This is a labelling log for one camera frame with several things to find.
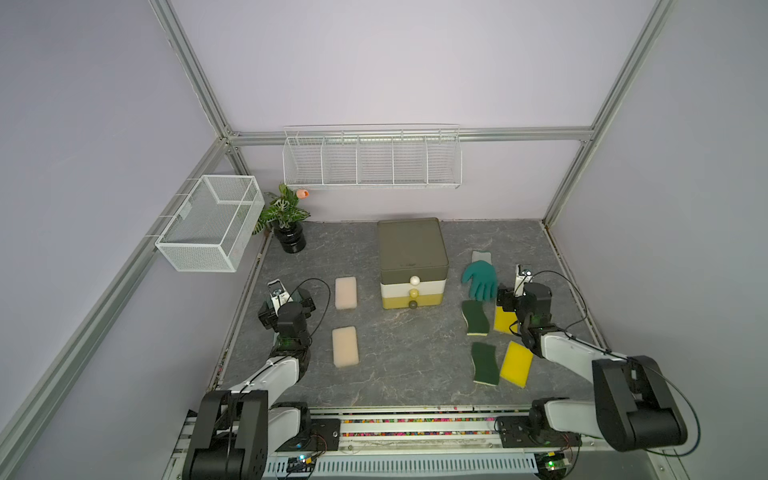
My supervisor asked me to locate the pink sponge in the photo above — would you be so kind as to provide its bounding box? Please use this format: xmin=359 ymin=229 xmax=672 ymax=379
xmin=334 ymin=276 xmax=358 ymax=310
xmin=332 ymin=326 xmax=360 ymax=369

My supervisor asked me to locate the green yellow sponge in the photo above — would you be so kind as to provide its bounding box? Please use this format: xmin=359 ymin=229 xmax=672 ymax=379
xmin=471 ymin=342 xmax=500 ymax=386

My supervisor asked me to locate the olive three-drawer storage box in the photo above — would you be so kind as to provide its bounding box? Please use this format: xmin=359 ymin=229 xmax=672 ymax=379
xmin=377 ymin=217 xmax=449 ymax=309

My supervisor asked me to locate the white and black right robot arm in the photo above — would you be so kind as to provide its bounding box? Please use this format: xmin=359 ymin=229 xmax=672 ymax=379
xmin=496 ymin=282 xmax=688 ymax=455

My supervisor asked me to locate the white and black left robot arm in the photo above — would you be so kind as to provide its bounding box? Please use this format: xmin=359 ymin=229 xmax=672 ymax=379
xmin=181 ymin=281 xmax=315 ymax=479

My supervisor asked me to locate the green rubber glove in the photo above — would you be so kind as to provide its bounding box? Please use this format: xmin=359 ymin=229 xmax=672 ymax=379
xmin=461 ymin=250 xmax=498 ymax=302

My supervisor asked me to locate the potted green plant black pot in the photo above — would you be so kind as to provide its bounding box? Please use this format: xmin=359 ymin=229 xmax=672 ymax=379
xmin=253 ymin=183 xmax=310 ymax=254

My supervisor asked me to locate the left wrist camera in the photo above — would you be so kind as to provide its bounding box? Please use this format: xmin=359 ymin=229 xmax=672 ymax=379
xmin=267 ymin=279 xmax=291 ymax=313

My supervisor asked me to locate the white wire cube basket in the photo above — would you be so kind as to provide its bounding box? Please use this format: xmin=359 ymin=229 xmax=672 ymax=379
xmin=155 ymin=174 xmax=265 ymax=273

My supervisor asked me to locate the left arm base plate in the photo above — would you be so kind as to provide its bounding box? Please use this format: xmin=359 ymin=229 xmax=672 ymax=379
xmin=277 ymin=419 xmax=341 ymax=452

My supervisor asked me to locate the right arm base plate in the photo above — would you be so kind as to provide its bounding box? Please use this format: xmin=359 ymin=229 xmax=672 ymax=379
xmin=494 ymin=415 xmax=582 ymax=450

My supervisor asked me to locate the white slotted cable duct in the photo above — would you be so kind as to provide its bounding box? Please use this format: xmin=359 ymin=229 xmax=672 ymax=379
xmin=263 ymin=453 xmax=539 ymax=479

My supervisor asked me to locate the long white wire shelf basket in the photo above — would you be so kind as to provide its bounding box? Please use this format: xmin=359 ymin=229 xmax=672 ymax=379
xmin=282 ymin=124 xmax=463 ymax=189

